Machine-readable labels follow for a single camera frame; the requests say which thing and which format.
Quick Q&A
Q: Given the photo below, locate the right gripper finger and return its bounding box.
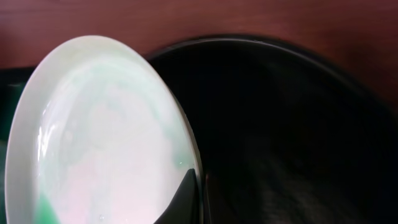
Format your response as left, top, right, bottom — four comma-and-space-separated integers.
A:
155, 169, 199, 224

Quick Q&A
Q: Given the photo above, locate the light green plate top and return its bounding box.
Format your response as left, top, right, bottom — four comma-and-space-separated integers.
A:
4, 35, 204, 223

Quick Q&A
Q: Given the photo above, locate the round black tray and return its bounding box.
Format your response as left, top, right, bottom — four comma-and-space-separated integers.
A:
147, 35, 397, 223

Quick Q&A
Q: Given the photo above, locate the rectangular dark green tray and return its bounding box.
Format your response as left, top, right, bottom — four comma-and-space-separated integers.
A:
1, 67, 34, 224

